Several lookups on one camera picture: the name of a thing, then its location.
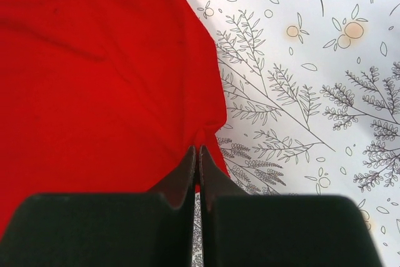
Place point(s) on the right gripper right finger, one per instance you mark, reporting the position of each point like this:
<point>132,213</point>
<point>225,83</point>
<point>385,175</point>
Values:
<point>240,229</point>

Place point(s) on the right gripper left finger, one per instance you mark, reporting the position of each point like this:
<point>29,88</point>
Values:
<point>154,228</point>

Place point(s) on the red t shirt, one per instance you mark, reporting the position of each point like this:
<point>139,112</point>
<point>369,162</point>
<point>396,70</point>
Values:
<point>102,95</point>

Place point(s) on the floral patterned table mat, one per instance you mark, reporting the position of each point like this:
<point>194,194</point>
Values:
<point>312,96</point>

